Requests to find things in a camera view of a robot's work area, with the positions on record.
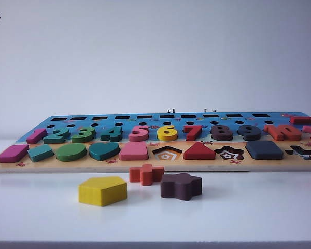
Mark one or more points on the navy square block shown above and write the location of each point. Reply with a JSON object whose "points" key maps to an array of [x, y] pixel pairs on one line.
{"points": [[265, 150]]}

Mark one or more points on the magenta number one piece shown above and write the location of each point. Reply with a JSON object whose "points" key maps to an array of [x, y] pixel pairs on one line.
{"points": [[36, 136]]}

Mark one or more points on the teal number two piece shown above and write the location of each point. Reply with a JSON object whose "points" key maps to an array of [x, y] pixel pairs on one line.
{"points": [[57, 135]]}

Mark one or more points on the magenta rectangle block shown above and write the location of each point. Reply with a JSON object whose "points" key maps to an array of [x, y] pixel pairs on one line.
{"points": [[13, 153]]}

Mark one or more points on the teal parallelogram block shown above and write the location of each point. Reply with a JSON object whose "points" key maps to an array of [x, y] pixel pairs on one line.
{"points": [[41, 153]]}

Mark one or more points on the green number three piece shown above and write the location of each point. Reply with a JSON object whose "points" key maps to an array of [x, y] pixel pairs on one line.
{"points": [[84, 135]]}

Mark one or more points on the green oval block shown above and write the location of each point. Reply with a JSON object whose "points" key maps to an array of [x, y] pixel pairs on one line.
{"points": [[71, 151]]}

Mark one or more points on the teal number four piece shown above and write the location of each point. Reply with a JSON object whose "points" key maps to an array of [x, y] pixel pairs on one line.
{"points": [[113, 134]]}

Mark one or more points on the teal heart block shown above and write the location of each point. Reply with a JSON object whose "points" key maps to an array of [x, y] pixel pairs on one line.
{"points": [[103, 151]]}

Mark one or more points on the pink number five piece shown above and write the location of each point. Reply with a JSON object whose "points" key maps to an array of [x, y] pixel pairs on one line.
{"points": [[140, 133]]}

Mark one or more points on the pink trapezoid block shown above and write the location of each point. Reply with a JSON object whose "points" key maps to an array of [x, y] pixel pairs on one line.
{"points": [[134, 151]]}

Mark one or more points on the yellow pentagon block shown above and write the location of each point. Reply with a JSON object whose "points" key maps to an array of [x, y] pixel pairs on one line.
{"points": [[102, 192]]}

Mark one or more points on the yellow number six piece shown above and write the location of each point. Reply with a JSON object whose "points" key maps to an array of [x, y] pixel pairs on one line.
{"points": [[168, 133]]}

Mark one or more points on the wooden number shape puzzle board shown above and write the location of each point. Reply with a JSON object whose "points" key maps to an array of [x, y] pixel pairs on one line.
{"points": [[155, 164]]}

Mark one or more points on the orange cross block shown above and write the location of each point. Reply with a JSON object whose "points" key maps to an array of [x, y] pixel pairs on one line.
{"points": [[146, 175]]}

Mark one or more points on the red number seven piece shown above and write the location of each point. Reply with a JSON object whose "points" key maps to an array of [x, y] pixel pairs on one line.
{"points": [[194, 132]]}

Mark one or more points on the red triangle block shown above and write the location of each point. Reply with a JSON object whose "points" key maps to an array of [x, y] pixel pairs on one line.
{"points": [[199, 152]]}

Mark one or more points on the dark brown star block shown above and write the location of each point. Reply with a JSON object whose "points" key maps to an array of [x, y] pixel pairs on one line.
{"points": [[181, 187]]}

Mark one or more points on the dark brown number eight piece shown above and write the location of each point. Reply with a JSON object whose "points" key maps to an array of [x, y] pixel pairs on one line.
{"points": [[222, 132]]}

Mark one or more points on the navy number nine piece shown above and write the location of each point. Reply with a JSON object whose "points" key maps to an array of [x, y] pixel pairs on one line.
{"points": [[250, 132]]}

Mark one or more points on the orange-red number ten piece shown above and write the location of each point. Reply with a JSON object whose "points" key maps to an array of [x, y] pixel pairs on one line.
{"points": [[282, 132]]}

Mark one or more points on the red math symbol piece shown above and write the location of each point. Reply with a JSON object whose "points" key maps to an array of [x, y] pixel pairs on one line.
{"points": [[302, 119]]}

